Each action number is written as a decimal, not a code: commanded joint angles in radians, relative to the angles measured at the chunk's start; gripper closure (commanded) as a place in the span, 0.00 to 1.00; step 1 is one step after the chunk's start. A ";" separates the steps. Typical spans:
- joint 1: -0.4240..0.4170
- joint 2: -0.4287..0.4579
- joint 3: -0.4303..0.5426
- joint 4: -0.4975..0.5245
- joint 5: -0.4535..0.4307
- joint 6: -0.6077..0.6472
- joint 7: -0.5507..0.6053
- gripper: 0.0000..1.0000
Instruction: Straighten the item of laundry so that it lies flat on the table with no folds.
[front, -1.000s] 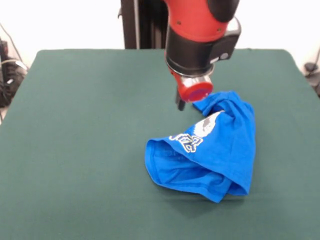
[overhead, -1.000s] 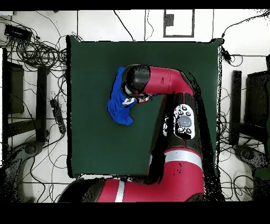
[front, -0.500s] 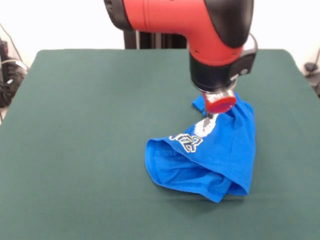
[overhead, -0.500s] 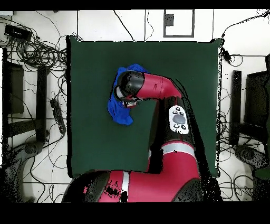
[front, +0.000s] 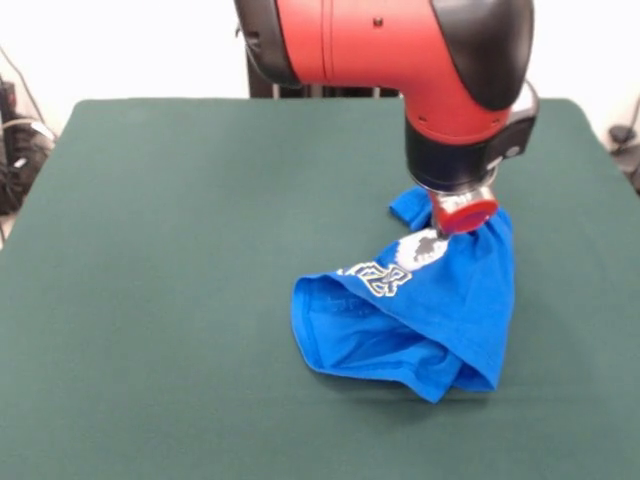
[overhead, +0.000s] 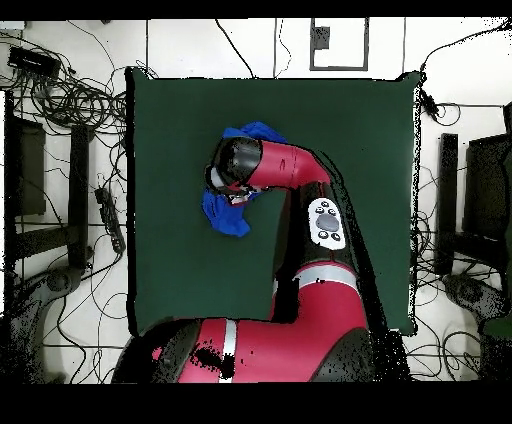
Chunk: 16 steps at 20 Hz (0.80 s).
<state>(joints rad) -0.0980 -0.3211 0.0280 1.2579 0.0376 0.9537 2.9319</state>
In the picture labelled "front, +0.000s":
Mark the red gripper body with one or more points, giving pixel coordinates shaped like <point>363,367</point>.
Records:
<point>467,217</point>

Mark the blue printed t-shirt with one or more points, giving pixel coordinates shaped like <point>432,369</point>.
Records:
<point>440,310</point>

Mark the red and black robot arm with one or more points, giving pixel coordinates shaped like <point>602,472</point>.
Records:
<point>380,45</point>

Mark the black chair base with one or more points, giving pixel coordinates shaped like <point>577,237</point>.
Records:
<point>622,134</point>

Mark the dark green table cloth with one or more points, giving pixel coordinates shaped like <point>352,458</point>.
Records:
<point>150,300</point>

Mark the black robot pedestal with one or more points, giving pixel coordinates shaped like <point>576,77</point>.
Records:
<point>260,85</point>

